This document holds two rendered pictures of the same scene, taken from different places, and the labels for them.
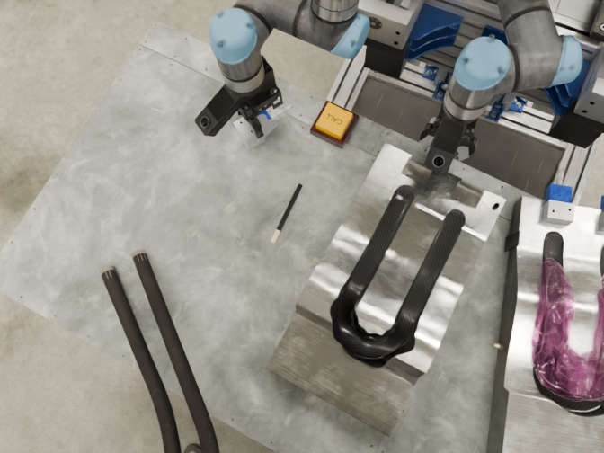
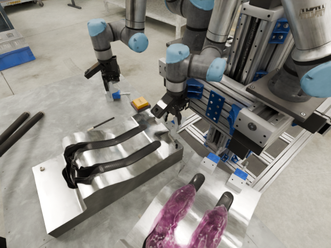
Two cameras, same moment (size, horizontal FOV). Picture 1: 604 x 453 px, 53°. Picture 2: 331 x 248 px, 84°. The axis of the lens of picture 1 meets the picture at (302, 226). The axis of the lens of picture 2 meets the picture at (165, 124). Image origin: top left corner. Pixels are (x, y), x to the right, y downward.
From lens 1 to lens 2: 0.73 m
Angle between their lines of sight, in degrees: 28
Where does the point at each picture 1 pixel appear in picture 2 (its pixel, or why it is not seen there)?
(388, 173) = (142, 117)
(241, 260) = (71, 131)
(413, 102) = (196, 143)
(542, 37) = (209, 53)
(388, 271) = (111, 150)
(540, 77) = (201, 67)
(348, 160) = not seen: hidden behind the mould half
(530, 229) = (190, 168)
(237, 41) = (93, 23)
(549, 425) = not seen: outside the picture
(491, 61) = (178, 48)
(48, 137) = not seen: hidden behind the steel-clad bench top
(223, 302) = (51, 141)
